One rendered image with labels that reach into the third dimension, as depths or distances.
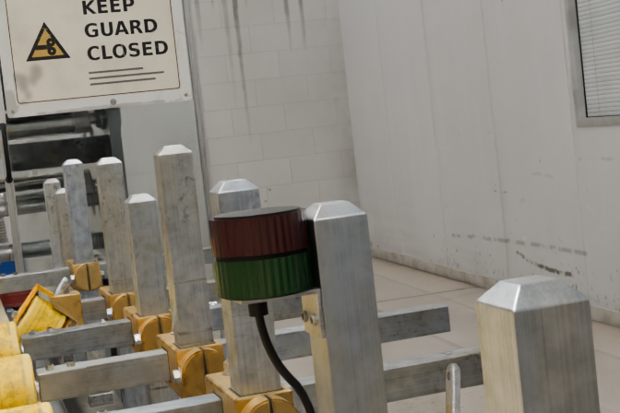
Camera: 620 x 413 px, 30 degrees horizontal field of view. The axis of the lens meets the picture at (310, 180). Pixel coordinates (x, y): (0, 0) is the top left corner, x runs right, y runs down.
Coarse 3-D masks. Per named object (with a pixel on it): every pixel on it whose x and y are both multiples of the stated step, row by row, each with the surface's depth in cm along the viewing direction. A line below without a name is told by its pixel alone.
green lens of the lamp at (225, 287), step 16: (288, 256) 67; (304, 256) 69; (224, 272) 68; (240, 272) 67; (256, 272) 67; (272, 272) 67; (288, 272) 67; (304, 272) 68; (224, 288) 68; (240, 288) 67; (256, 288) 67; (272, 288) 67; (288, 288) 67; (304, 288) 68
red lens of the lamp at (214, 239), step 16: (304, 208) 70; (224, 224) 67; (240, 224) 67; (256, 224) 67; (272, 224) 67; (288, 224) 68; (304, 224) 69; (224, 240) 68; (240, 240) 67; (256, 240) 67; (272, 240) 67; (288, 240) 67; (304, 240) 69; (224, 256) 68; (240, 256) 67
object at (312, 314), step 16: (256, 208) 72; (272, 208) 71; (288, 208) 69; (256, 256) 67; (272, 256) 67; (256, 304) 69; (304, 304) 72; (320, 304) 69; (256, 320) 70; (304, 320) 72; (320, 320) 69; (320, 336) 70; (272, 352) 70; (304, 400) 70
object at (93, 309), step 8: (208, 280) 176; (208, 288) 174; (168, 296) 172; (216, 296) 174; (88, 304) 168; (96, 304) 169; (104, 304) 169; (168, 304) 172; (88, 312) 168; (96, 312) 169; (104, 312) 169; (88, 320) 168
